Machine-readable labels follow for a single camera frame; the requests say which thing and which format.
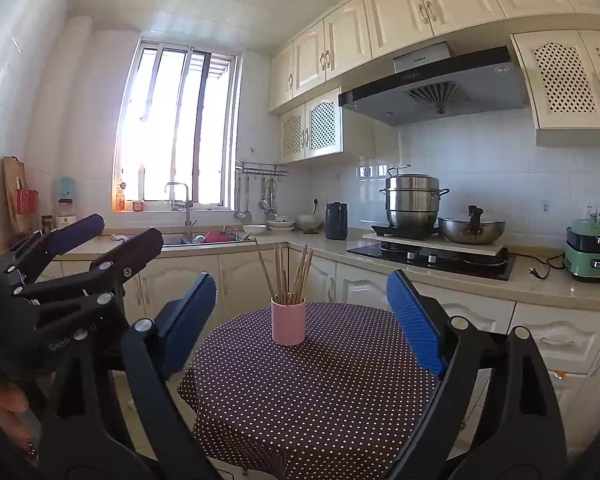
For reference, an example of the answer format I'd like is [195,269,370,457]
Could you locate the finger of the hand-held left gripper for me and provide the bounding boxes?
[12,227,164,311]
[0,213,106,286]

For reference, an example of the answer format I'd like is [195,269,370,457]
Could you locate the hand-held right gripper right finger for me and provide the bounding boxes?
[386,269,568,480]

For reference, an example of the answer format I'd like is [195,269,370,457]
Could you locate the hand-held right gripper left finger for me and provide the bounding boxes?
[39,272,218,480]

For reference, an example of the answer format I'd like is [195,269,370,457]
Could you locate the pink cup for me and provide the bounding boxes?
[271,297,307,347]

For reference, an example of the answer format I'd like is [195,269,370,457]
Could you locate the pile of wooden chopsticks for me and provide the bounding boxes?
[254,241,315,306]

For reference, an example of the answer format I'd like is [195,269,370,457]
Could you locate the person's left hand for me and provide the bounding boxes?
[0,385,43,458]

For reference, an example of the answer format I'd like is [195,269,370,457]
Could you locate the clear food jar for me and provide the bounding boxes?
[56,199,77,228]

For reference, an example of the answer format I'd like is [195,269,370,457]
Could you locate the steel kitchen sink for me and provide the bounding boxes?
[162,232,243,248]

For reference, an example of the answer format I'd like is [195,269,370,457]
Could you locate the metal sink faucet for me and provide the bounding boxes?
[164,181,197,241]

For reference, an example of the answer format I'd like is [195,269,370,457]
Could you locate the black gas cooktop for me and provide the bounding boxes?
[346,242,516,282]

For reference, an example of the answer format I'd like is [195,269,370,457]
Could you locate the wooden cutting board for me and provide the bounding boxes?
[2,156,31,236]

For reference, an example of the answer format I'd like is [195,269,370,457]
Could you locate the cream board over cooktop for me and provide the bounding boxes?
[362,230,508,256]

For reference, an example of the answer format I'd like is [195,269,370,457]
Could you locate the black portable burner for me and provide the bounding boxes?
[371,224,441,240]

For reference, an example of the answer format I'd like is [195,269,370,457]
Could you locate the steel wok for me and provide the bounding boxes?
[437,205,507,245]

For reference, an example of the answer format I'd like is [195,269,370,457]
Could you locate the steel steamer pot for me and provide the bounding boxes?
[378,165,451,231]

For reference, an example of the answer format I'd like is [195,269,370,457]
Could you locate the brown polka dot tablecloth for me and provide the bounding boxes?
[177,301,468,480]

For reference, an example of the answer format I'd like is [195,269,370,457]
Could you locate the dark electric kettle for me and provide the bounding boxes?
[325,201,349,241]

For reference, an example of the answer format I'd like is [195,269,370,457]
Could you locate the sliding kitchen window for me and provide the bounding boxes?
[112,35,243,213]

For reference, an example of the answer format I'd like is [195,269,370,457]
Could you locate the beige kitchen countertop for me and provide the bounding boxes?
[57,230,600,313]

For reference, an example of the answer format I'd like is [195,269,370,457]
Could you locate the cream lower kitchen cabinets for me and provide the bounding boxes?
[30,247,600,461]

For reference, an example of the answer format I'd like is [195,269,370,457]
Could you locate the cream kitchen cabinets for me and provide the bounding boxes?
[267,0,600,148]
[30,247,600,461]

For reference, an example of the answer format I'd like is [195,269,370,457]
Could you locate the green countertop appliance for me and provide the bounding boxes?
[562,217,600,283]

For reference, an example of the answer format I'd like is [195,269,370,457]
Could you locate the black range hood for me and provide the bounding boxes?
[338,42,531,127]

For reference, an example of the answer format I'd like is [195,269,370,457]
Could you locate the cream upper kitchen cabinets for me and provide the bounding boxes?
[267,0,600,148]

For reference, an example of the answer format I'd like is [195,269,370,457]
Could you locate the red wire rack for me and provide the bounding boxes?
[15,187,40,216]

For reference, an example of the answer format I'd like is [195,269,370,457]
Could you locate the black power cable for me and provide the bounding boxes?
[507,252,566,281]

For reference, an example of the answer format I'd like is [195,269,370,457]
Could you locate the metal utensil wall rack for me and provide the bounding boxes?
[235,161,291,178]

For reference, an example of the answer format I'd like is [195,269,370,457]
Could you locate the cream lattice wall cabinet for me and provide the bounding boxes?
[278,87,346,165]

